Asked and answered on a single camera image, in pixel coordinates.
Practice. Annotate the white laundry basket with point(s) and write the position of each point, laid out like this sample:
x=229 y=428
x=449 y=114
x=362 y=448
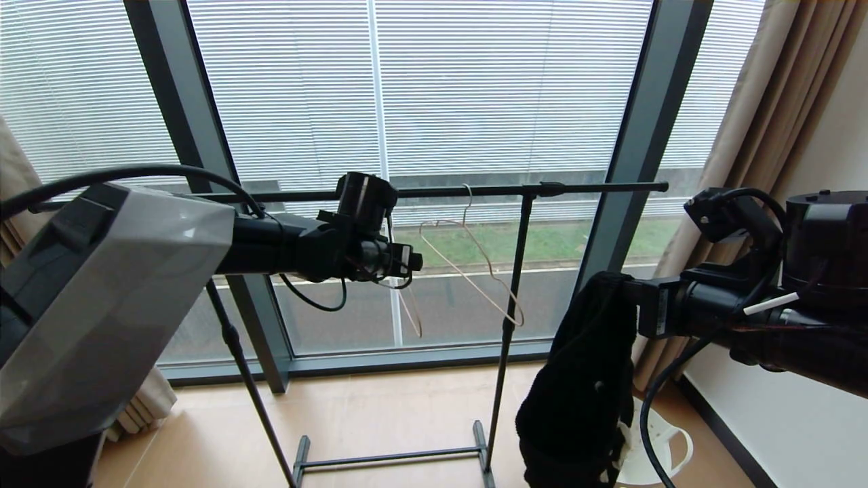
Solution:
x=671 y=447

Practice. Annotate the black long-sleeved garment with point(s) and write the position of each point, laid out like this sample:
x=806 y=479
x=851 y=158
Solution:
x=576 y=393

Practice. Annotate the pink clothes hanger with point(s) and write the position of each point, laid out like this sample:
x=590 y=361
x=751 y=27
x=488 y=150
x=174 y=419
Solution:
x=468 y=200
x=415 y=322

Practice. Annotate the black clothes rack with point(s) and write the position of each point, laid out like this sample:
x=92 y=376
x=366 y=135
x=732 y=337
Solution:
x=553 y=190

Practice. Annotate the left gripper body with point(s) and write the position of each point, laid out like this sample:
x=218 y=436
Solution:
x=403 y=264

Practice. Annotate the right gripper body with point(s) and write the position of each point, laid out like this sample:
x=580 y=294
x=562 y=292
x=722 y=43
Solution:
x=705 y=308

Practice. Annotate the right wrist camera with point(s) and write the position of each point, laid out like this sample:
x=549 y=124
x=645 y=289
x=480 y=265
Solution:
x=719 y=213

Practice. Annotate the window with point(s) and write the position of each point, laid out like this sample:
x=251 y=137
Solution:
x=475 y=102

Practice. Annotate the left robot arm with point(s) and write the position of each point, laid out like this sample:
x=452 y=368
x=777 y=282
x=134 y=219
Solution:
x=102 y=305

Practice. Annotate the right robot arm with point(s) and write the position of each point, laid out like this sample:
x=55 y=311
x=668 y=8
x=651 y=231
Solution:
x=827 y=244

